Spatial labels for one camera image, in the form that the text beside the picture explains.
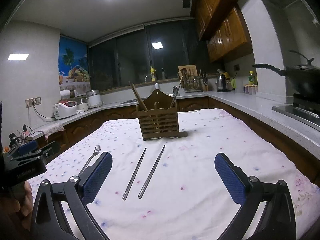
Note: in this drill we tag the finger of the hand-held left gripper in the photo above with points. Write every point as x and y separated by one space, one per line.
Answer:
50 148
27 147

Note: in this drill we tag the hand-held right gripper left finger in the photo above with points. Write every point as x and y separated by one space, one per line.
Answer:
97 177

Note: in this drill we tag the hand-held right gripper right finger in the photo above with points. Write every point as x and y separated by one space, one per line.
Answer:
230 177

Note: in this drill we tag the wooden utensil holder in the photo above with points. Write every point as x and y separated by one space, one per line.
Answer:
158 122

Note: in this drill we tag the metal spoon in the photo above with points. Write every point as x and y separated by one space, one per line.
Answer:
175 89

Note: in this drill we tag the person's left hand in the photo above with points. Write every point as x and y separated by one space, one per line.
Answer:
15 205

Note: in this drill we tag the pink lace cloth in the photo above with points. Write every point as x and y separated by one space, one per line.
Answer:
52 128

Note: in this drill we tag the slim metal fork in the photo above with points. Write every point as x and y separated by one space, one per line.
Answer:
93 156

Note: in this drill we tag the white floral tablecloth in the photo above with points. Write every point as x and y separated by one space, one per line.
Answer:
200 192

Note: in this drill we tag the metal chopstick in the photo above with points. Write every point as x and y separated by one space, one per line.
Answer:
135 172
152 171

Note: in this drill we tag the white rice cooker red panel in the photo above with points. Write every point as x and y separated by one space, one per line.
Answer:
65 108

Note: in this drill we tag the small steel pot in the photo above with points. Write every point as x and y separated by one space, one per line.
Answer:
82 104

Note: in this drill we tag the white cooker with metal lid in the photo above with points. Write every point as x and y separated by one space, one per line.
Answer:
94 100

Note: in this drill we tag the kitchen sink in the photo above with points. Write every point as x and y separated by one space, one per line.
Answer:
128 101

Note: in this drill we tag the row of spice containers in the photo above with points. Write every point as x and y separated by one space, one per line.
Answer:
250 90

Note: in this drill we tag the wooden chopsticks in holder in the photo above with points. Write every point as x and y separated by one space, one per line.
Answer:
135 92

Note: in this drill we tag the green kitchen tool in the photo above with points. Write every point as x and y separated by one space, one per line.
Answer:
233 83

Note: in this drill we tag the steel electric kettle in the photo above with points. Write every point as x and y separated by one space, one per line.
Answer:
222 83

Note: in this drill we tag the knife block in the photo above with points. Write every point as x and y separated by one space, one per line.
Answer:
205 83

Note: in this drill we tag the gas stove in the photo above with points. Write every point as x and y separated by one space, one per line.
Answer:
300 110

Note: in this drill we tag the green capped oil bottle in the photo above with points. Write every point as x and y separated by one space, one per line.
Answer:
253 78

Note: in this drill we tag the sink faucet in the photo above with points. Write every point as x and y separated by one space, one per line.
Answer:
148 77

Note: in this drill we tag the wooden cutting board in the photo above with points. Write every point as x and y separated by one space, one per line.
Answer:
187 70

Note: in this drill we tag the yellow bottle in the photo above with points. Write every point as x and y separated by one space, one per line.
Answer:
152 73

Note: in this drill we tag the black wok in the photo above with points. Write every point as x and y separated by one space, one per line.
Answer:
302 77

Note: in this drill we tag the ceiling vent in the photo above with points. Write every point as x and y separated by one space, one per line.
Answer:
187 2

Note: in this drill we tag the tropical fruit wall poster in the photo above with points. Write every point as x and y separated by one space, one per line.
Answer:
72 55

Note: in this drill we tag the black wall socket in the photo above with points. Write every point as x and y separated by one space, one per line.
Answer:
236 67

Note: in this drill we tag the wooden wall cabinets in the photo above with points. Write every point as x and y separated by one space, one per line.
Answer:
220 17

